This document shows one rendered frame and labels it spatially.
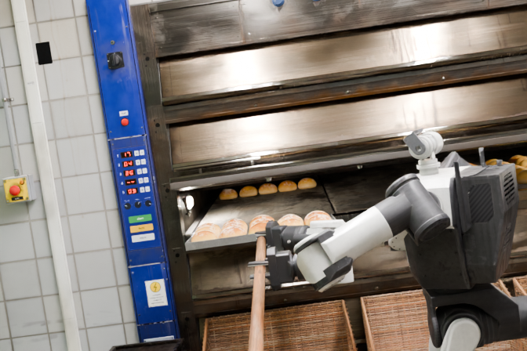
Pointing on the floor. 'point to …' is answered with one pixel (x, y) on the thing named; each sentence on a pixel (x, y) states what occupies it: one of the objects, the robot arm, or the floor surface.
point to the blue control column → (117, 30)
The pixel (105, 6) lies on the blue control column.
